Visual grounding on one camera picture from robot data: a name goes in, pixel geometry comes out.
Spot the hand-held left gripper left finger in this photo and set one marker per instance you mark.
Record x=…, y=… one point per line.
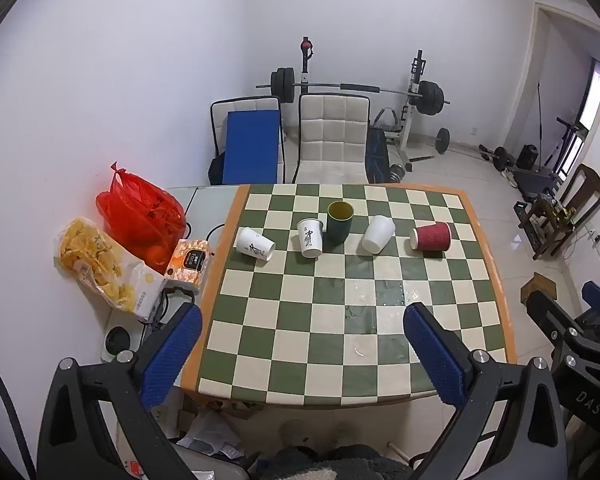
x=172, y=355

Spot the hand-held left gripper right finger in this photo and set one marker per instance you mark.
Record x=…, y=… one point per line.
x=432, y=355

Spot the red ribbed paper cup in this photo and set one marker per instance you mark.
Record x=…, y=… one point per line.
x=431, y=237

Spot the plain white cup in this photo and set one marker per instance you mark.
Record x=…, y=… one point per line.
x=378, y=234

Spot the white printed paper cup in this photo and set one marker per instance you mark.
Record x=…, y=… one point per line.
x=255, y=246
x=310, y=238

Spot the dark green cup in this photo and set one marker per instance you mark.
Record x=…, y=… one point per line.
x=339, y=224

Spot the white side cabinet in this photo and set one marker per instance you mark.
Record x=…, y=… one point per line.
x=130, y=330

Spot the white power strip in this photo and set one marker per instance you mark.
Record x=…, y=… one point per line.
x=599, y=246

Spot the pile of papers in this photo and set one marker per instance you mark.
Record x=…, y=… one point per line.
x=210, y=435

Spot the dark wooden chair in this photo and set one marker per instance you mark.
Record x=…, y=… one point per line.
x=565, y=212

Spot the orange tissue box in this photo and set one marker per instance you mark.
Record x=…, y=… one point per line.
x=189, y=263

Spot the bag of yellow chips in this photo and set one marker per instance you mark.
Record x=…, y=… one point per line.
x=105, y=266

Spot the black exercise machine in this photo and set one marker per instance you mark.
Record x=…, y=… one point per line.
x=540, y=172

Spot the red plastic bag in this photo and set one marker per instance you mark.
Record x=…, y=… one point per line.
x=140, y=220

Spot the black speaker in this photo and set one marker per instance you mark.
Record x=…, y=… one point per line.
x=527, y=156

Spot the blue folded mat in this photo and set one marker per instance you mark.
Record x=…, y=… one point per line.
x=250, y=146

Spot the white padded chair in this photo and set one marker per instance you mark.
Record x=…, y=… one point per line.
x=332, y=140
x=220, y=125

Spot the barbell with black plates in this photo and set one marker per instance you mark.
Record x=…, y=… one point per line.
x=285, y=84

